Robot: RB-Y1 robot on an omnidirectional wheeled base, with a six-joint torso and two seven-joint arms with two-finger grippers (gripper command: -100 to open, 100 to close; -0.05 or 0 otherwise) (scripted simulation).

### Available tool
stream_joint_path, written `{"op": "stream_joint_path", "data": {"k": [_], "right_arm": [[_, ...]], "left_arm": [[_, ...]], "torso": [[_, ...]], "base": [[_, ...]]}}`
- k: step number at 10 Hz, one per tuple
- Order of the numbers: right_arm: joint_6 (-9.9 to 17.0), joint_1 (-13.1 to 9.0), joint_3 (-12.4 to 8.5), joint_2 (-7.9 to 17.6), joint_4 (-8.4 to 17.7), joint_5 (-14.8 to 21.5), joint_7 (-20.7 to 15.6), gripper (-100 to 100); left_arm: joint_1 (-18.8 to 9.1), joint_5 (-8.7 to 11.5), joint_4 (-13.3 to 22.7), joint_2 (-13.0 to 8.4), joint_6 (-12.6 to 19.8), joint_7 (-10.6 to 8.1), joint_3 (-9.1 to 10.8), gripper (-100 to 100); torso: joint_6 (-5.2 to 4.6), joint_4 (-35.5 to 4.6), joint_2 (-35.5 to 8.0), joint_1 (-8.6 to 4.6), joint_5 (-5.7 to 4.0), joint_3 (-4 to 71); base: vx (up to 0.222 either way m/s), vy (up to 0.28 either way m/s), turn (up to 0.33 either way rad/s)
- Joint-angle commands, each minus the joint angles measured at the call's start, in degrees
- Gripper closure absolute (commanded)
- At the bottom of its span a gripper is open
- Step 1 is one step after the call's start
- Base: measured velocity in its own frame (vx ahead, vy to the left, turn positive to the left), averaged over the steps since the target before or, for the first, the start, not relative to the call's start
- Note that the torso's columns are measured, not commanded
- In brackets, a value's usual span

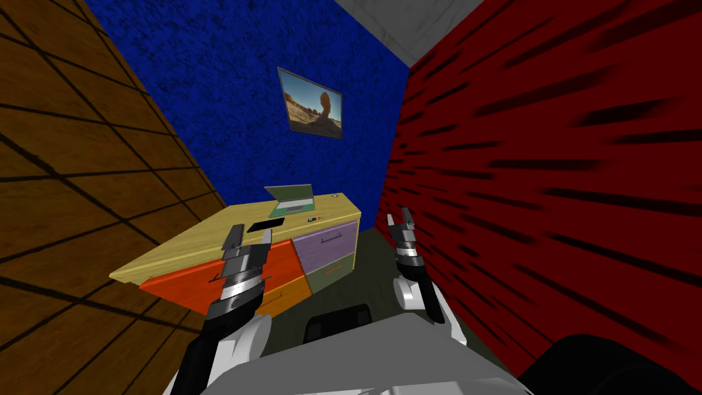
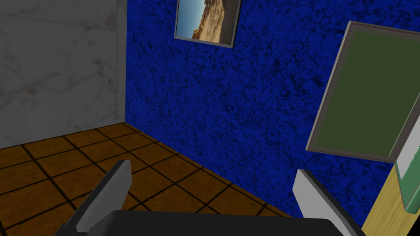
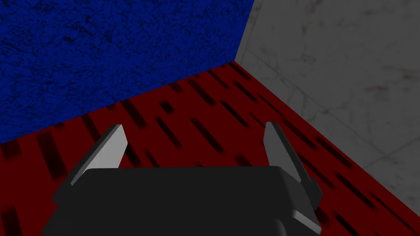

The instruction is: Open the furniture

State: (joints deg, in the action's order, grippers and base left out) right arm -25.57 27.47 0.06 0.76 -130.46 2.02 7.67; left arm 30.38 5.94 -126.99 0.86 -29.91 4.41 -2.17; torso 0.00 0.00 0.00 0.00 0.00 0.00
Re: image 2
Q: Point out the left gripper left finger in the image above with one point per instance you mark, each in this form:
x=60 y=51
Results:
x=105 y=196

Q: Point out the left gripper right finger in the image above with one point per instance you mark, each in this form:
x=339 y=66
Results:
x=316 y=200

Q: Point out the yellow cabinet with green door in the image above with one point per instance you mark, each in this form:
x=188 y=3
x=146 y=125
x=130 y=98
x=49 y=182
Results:
x=395 y=200

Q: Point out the grey framed green window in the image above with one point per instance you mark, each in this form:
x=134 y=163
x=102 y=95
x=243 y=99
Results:
x=364 y=93

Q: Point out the framed desert landscape picture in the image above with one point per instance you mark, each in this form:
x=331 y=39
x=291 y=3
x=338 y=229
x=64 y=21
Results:
x=205 y=21

